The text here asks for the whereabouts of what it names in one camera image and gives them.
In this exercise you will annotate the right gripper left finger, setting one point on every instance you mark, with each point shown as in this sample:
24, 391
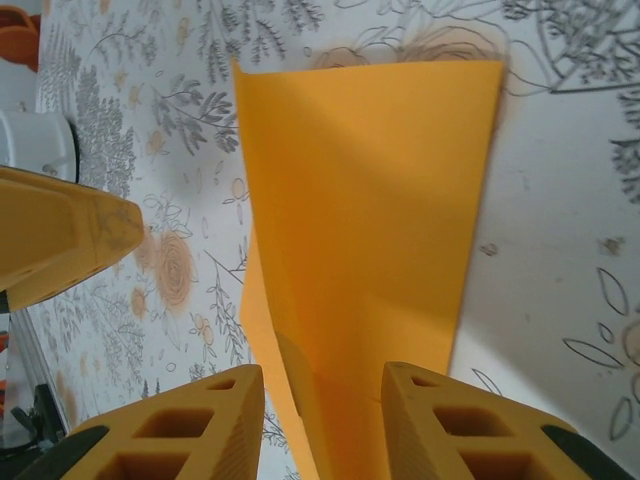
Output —
200, 435

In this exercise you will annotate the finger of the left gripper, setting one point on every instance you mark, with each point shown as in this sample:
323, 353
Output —
60, 235

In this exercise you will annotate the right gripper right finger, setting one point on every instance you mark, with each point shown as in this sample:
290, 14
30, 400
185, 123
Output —
450, 440

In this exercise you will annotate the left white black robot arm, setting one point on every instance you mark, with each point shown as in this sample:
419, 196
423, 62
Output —
30, 145

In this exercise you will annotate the floral patterned table mat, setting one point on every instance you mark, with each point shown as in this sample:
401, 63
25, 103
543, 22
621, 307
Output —
550, 225

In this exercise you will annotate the aluminium side frame rail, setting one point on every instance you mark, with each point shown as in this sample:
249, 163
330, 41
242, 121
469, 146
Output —
35, 360

